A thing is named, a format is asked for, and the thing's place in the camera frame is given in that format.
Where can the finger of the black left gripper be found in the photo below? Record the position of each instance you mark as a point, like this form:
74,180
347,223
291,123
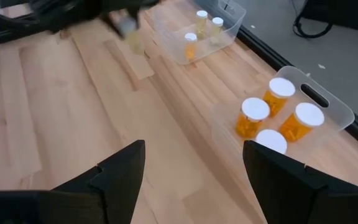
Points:
112,26
134,14

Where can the large orange pill bottle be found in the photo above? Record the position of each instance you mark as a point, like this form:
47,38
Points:
270,140
309,114
255,109
280,88

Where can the clear plastic bin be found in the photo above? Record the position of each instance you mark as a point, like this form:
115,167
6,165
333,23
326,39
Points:
334,102
230,18

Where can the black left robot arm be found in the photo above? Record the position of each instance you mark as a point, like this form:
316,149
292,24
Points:
8,17

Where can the white bottle cap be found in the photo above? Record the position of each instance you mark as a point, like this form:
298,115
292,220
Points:
190,46

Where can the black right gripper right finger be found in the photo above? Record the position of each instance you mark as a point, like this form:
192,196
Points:
306,199

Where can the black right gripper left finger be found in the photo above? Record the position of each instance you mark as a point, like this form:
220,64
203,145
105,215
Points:
73,202

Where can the black box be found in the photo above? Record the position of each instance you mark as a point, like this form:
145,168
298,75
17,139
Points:
346,12

